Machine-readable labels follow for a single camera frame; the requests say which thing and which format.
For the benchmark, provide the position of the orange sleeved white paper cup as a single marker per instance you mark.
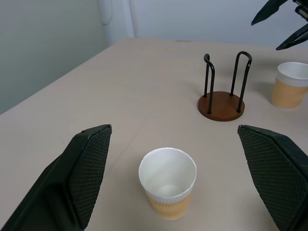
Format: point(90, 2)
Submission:
point(168, 168)
point(288, 93)

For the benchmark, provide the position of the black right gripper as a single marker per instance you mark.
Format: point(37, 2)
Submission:
point(302, 9)

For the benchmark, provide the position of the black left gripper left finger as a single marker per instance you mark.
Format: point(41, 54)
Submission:
point(72, 180)

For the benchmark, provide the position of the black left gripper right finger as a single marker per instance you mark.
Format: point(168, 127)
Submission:
point(276, 173)

